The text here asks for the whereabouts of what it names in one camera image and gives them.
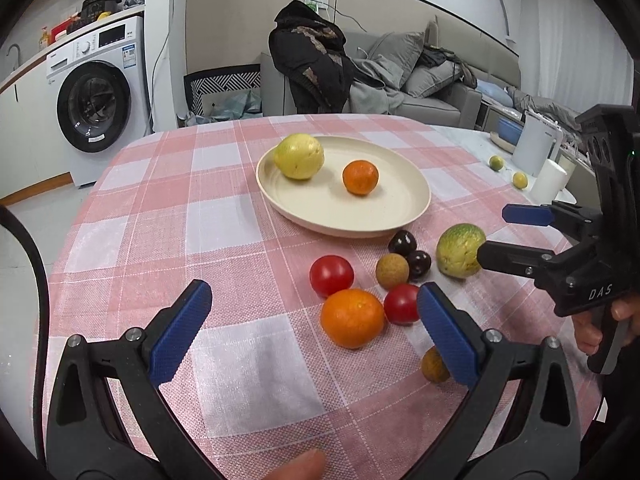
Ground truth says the grey sofa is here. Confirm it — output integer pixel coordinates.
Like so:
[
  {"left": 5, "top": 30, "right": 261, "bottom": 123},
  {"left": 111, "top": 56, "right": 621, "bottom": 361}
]
[{"left": 260, "top": 15, "right": 591, "bottom": 131}]

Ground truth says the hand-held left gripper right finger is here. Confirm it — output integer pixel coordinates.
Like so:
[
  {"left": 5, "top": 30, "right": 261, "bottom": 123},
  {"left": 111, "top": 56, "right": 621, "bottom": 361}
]
[{"left": 402, "top": 282, "right": 583, "bottom": 480}]

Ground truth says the black rice cooker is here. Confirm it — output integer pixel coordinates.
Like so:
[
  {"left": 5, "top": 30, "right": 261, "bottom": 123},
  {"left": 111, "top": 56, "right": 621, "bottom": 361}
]
[{"left": 81, "top": 0, "right": 122, "bottom": 16}]

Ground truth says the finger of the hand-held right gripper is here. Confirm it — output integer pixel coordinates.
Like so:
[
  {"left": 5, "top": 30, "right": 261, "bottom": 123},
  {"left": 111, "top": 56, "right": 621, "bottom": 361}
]
[
  {"left": 501, "top": 201, "right": 606, "bottom": 241},
  {"left": 476, "top": 240, "right": 558, "bottom": 286}
]

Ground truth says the small orange mandarin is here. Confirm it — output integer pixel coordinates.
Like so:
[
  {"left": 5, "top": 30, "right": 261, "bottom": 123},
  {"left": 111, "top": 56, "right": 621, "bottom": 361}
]
[{"left": 342, "top": 160, "right": 380, "bottom": 197}]

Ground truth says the pink checked tablecloth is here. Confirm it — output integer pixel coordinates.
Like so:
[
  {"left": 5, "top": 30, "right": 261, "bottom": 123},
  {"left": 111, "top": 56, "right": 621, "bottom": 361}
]
[{"left": 42, "top": 114, "right": 606, "bottom": 480}]

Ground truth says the black cable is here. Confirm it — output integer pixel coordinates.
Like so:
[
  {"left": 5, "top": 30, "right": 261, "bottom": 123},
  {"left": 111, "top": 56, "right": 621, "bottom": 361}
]
[{"left": 0, "top": 205, "right": 51, "bottom": 461}]

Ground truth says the black jacket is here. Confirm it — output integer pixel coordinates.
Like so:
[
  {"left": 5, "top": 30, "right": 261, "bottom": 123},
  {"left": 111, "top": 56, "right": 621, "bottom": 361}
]
[{"left": 268, "top": 0, "right": 355, "bottom": 115}]

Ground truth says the cream round plate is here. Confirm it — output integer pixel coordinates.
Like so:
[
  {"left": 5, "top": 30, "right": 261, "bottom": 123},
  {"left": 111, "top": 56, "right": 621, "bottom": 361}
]
[{"left": 256, "top": 135, "right": 432, "bottom": 237}]

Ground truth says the red tomato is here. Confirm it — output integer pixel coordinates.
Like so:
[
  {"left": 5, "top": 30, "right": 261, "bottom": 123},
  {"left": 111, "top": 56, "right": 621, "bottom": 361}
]
[
  {"left": 383, "top": 284, "right": 422, "bottom": 326},
  {"left": 309, "top": 255, "right": 355, "bottom": 298}
]

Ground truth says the grey flat pillow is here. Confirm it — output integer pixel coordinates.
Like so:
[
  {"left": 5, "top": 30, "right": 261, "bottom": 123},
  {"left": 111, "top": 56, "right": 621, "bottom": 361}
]
[{"left": 402, "top": 62, "right": 463, "bottom": 98}]

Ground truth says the green-yellow guava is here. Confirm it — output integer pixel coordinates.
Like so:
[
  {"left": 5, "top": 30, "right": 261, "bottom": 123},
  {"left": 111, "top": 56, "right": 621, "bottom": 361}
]
[{"left": 436, "top": 223, "right": 487, "bottom": 279}]

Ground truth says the white cup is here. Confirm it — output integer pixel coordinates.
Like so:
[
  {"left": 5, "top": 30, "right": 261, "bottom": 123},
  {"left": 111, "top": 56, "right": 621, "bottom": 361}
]
[{"left": 531, "top": 159, "right": 573, "bottom": 203}]

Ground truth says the dark purple plum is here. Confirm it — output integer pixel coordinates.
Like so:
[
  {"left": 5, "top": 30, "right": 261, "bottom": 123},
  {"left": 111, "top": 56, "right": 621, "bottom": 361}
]
[
  {"left": 388, "top": 230, "right": 417, "bottom": 257},
  {"left": 406, "top": 250, "right": 432, "bottom": 281}
]

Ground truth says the yellow guava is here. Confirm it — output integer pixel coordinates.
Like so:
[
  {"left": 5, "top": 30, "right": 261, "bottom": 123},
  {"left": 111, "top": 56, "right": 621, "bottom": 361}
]
[{"left": 273, "top": 133, "right": 325, "bottom": 181}]

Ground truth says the white washing machine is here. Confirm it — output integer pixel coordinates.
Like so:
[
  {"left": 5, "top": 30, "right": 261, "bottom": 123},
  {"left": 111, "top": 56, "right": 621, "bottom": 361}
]
[{"left": 46, "top": 15, "right": 153, "bottom": 190}]

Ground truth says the grey square pillow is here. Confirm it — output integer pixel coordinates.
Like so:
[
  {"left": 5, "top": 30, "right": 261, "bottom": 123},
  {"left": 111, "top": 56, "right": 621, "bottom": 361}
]
[{"left": 367, "top": 31, "right": 426, "bottom": 78}]

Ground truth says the large orange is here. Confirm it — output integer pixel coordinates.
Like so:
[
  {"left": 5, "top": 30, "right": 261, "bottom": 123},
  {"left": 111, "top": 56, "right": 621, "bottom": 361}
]
[{"left": 320, "top": 288, "right": 386, "bottom": 350}]

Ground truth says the black white patterned chair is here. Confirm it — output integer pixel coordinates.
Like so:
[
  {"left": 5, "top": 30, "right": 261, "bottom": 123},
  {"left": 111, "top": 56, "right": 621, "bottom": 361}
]
[{"left": 183, "top": 64, "right": 262, "bottom": 117}]

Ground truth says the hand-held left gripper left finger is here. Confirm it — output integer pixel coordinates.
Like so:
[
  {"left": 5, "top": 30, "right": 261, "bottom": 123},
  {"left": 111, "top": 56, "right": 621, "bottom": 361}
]
[{"left": 46, "top": 280, "right": 216, "bottom": 480}]

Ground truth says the person's right hand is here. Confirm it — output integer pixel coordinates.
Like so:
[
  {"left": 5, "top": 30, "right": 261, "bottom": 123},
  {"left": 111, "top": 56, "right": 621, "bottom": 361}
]
[{"left": 571, "top": 294, "right": 640, "bottom": 357}]

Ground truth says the person's left hand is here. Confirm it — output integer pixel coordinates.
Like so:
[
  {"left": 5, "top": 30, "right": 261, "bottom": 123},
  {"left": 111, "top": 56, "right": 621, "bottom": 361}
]
[{"left": 260, "top": 449, "right": 327, "bottom": 480}]

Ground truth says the pale blue crumpled cloth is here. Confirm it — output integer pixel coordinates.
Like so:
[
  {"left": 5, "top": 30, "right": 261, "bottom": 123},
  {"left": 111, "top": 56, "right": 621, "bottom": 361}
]
[{"left": 177, "top": 91, "right": 263, "bottom": 128}]

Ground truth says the grey blanket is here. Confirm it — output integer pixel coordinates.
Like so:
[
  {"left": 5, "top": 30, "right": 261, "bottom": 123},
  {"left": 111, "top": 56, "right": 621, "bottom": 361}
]
[{"left": 349, "top": 57, "right": 406, "bottom": 115}]

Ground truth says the white kitchen counter cabinet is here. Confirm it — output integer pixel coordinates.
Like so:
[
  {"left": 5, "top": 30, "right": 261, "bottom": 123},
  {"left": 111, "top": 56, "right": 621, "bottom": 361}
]
[{"left": 0, "top": 45, "right": 76, "bottom": 201}]

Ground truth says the brown longan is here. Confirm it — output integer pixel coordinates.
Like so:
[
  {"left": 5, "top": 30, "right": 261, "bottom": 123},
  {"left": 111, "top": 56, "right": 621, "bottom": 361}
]
[
  {"left": 421, "top": 346, "right": 453, "bottom": 384},
  {"left": 376, "top": 253, "right": 411, "bottom": 290}
]

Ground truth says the white kettle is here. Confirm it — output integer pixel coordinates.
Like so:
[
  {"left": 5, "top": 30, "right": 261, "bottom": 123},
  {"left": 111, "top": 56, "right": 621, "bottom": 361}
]
[{"left": 510, "top": 111, "right": 566, "bottom": 177}]

